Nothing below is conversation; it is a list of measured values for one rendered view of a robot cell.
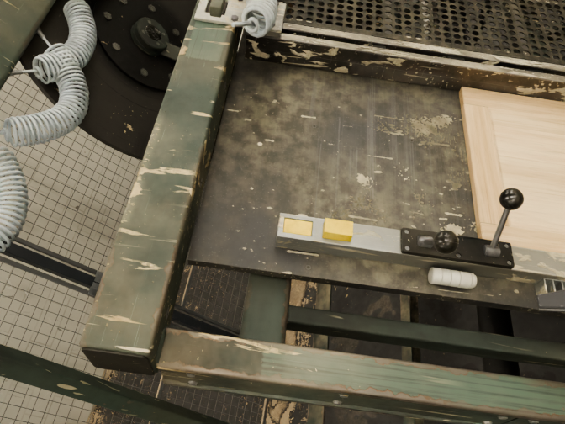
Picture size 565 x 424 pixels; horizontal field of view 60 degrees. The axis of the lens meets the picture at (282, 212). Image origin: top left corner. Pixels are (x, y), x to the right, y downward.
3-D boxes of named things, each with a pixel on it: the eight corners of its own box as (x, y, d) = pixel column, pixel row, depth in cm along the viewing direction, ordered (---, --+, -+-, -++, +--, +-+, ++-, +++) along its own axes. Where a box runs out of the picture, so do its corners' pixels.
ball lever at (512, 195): (503, 263, 86) (530, 195, 80) (482, 261, 85) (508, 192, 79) (495, 252, 89) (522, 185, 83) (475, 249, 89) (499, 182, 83)
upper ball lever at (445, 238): (431, 253, 87) (461, 256, 74) (410, 251, 87) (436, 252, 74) (434, 232, 88) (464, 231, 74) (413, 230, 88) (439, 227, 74)
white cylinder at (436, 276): (428, 286, 87) (471, 292, 88) (434, 278, 85) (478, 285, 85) (426, 271, 89) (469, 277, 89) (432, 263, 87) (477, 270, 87)
